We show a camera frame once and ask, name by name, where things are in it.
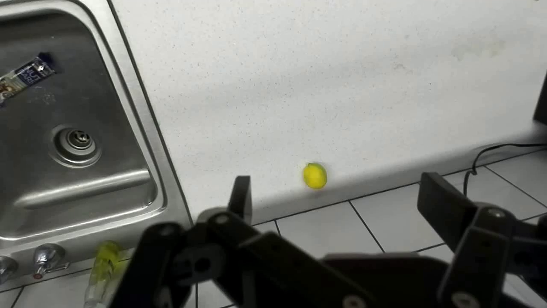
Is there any yellow green dish brush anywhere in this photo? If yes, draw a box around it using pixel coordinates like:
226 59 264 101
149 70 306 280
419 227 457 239
84 241 129 308

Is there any stainless steel double sink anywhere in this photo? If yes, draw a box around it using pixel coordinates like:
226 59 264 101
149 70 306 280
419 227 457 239
0 0 192 277

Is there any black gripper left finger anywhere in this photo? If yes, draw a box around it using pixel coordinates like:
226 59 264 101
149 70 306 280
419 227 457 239
112 176 253 308

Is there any yellow lemon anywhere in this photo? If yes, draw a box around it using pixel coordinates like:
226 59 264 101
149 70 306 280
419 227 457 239
303 162 329 190

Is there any blue snack bar wrapper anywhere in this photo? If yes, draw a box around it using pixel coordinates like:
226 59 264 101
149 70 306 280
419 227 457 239
0 53 55 104

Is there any chrome sink faucet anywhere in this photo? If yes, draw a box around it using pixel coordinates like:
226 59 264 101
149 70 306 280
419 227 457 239
0 243 67 284

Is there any black power cable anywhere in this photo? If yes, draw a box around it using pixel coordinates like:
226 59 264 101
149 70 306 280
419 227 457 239
462 142 547 196

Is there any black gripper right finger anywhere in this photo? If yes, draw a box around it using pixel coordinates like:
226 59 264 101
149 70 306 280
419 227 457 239
418 172 547 308

